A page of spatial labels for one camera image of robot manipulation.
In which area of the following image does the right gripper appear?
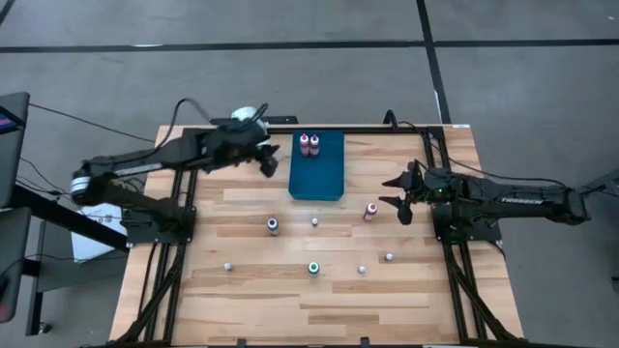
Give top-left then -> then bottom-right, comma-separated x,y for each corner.
378,162 -> 456,214

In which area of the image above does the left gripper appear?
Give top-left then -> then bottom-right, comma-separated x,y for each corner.
207,119 -> 280,168

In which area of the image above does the black power strip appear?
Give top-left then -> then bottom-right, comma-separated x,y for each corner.
210,115 -> 300,126

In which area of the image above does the white desk lamp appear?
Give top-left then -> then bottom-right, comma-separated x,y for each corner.
230,105 -> 270,147

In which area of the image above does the blue plastic bin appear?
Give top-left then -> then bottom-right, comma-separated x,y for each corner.
288,128 -> 346,202

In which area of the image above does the white paper box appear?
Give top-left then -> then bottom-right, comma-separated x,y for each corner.
71,202 -> 130,263

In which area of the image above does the grey stand foot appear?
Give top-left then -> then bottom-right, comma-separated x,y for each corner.
579,168 -> 619,197

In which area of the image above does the black stand beam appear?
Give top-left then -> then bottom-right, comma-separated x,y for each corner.
9,186 -> 131,252

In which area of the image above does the black monitor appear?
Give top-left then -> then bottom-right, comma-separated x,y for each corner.
0,206 -> 33,326
0,91 -> 31,210

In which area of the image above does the black stand leg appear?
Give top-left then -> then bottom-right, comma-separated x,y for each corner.
26,219 -> 53,337

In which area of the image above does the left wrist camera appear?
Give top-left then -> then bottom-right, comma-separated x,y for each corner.
260,155 -> 280,179

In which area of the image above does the black aluminium table frame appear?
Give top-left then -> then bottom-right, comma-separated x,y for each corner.
108,124 -> 526,348

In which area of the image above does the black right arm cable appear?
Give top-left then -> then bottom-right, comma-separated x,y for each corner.
383,109 -> 567,188

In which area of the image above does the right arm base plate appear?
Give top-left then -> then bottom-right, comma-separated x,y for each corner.
431,202 -> 504,244

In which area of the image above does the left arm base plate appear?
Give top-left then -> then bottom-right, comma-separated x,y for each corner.
120,205 -> 197,246

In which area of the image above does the thin black floor cable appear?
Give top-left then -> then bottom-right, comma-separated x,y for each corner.
27,101 -> 157,144

